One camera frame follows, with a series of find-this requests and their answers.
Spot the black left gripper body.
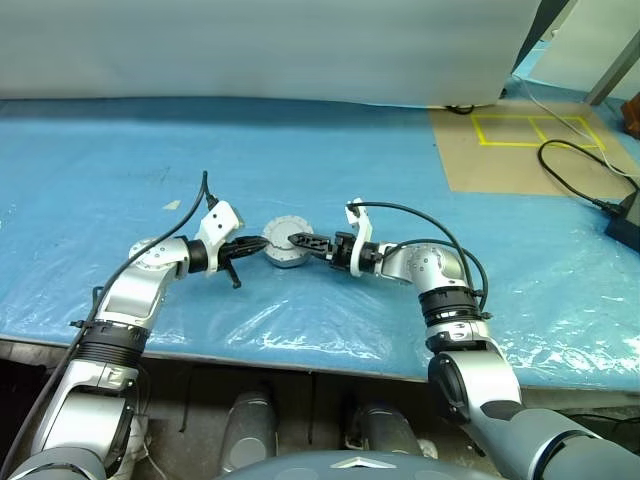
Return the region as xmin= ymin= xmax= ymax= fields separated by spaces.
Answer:
xmin=215 ymin=238 xmax=242 ymax=291

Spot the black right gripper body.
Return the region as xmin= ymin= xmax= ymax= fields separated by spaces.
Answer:
xmin=327 ymin=230 xmax=355 ymax=274

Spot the silver motor cover circuit board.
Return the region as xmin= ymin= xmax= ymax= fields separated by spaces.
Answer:
xmin=262 ymin=214 xmax=309 ymax=261

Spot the brown cardboard sheet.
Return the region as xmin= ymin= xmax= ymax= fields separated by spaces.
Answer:
xmin=428 ymin=102 xmax=640 ymax=196

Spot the grey rounded leg cover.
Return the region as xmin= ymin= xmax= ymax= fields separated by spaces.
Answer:
xmin=349 ymin=399 xmax=426 ymax=459
xmin=219 ymin=389 xmax=279 ymax=474

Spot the yellow tape rectangle outline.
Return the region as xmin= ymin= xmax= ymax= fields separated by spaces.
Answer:
xmin=472 ymin=114 xmax=606 ymax=149

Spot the large white board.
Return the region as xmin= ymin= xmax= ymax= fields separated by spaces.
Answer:
xmin=0 ymin=0 xmax=544 ymax=107

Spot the grey robot torso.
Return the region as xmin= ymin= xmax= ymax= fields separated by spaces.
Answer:
xmin=214 ymin=449 xmax=501 ymax=480

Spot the black power adapter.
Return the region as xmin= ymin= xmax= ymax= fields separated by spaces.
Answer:
xmin=604 ymin=192 xmax=640 ymax=241

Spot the white panel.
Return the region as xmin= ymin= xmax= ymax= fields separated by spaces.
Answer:
xmin=529 ymin=0 xmax=640 ymax=94

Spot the red-brown object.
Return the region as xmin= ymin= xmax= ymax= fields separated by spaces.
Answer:
xmin=622 ymin=99 xmax=640 ymax=134

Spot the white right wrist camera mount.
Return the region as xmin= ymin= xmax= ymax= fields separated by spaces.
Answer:
xmin=344 ymin=198 xmax=376 ymax=277

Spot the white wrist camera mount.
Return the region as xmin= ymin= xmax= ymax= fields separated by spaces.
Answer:
xmin=344 ymin=198 xmax=376 ymax=277
xmin=193 ymin=200 xmax=246 ymax=275

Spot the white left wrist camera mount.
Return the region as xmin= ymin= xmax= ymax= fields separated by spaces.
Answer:
xmin=193 ymin=200 xmax=246 ymax=275

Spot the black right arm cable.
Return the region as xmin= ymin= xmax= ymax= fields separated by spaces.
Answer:
xmin=347 ymin=201 xmax=494 ymax=321

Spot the black power cable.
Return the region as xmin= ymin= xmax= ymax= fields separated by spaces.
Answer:
xmin=537 ymin=139 xmax=634 ymax=214

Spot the thin white cable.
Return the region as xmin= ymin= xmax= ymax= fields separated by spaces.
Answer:
xmin=512 ymin=74 xmax=640 ymax=176

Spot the black floor cable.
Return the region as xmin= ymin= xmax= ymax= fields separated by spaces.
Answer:
xmin=569 ymin=412 xmax=640 ymax=426

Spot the grey metal post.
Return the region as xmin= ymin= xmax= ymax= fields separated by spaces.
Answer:
xmin=587 ymin=24 xmax=640 ymax=106

